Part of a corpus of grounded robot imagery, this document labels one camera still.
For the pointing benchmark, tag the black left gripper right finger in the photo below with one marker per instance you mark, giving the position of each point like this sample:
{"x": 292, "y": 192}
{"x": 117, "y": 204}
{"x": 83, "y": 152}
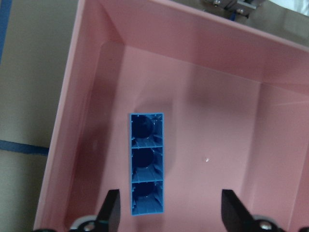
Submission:
{"x": 235, "y": 216}

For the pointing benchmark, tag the blue toy block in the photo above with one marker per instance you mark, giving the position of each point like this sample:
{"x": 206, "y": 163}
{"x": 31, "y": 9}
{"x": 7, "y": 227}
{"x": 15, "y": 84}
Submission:
{"x": 146, "y": 147}

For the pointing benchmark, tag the pink plastic box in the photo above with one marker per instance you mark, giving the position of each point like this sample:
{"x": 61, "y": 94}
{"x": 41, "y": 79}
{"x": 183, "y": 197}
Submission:
{"x": 236, "y": 109}

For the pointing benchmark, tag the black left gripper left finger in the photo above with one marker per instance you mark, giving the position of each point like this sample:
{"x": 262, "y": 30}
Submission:
{"x": 108, "y": 218}

